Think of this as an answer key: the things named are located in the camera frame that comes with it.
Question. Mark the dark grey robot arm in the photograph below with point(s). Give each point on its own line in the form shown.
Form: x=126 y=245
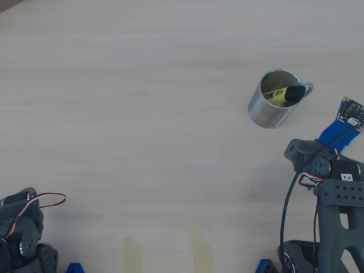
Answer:
x=341 y=193
x=25 y=227

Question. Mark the silver metal cup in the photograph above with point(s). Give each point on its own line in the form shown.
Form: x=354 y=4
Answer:
x=264 y=113

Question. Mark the yellow highlighter black cap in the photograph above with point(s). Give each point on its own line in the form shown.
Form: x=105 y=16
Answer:
x=277 y=95

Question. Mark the yellow masking tape strip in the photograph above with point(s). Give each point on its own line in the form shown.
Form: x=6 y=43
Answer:
x=202 y=253
x=133 y=256

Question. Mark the blue printed camera mount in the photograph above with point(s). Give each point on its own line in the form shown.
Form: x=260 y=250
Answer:
x=332 y=133

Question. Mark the small wrist camera circuit board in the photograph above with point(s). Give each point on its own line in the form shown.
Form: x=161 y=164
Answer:
x=351 y=112

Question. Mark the blue arm base mount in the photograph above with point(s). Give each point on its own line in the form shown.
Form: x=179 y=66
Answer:
x=266 y=268

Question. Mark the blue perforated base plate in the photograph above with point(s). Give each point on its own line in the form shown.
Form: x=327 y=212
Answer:
x=75 y=269

